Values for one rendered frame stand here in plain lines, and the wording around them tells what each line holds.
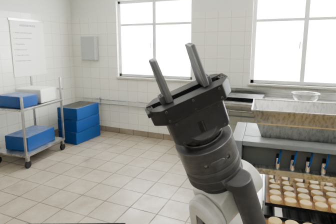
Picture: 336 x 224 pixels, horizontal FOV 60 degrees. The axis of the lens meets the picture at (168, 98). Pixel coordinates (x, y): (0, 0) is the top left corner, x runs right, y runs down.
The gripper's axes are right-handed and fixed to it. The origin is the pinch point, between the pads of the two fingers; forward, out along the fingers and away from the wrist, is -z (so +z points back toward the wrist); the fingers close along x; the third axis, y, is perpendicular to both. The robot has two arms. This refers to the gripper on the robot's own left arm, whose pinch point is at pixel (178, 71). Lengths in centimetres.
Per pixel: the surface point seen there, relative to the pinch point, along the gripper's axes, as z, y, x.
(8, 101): 58, -359, -158
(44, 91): 69, -386, -120
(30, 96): 64, -363, -133
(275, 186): 95, -68, 37
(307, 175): 84, -55, 47
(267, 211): 98, -61, 27
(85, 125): 157, -433, -102
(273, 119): 58, -66, 44
